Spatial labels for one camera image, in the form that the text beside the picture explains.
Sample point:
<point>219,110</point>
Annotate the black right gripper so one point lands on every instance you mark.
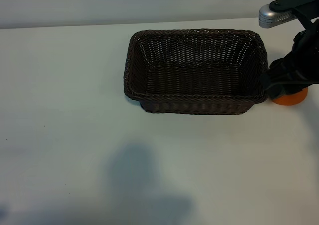
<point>309,52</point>

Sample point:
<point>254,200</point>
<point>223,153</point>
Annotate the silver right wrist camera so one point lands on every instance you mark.
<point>269,15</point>

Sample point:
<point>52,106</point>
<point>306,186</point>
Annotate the orange fruit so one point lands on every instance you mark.
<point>290,100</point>

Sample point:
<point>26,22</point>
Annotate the dark brown wicker basket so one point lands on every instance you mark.
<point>194,80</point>

